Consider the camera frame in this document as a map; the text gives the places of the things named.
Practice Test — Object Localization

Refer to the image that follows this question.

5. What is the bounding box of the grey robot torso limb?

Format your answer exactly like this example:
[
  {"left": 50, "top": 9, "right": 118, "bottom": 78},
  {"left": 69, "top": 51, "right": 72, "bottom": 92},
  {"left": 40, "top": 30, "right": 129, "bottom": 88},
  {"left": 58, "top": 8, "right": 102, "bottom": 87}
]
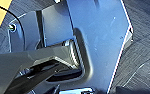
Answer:
[{"left": 0, "top": 38, "right": 82, "bottom": 94}]

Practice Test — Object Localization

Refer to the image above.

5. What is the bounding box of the small round base fitting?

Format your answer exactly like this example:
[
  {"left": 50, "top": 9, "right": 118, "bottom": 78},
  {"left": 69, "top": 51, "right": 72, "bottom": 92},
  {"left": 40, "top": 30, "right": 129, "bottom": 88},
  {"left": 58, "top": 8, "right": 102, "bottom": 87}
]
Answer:
[{"left": 8, "top": 22, "right": 19, "bottom": 33}]

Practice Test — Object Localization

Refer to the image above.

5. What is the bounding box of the thin black base cable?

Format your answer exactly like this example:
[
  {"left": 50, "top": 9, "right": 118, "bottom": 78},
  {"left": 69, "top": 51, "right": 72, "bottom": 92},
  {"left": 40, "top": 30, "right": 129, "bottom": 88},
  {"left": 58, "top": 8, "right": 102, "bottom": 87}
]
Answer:
[{"left": 0, "top": 4, "right": 25, "bottom": 51}]

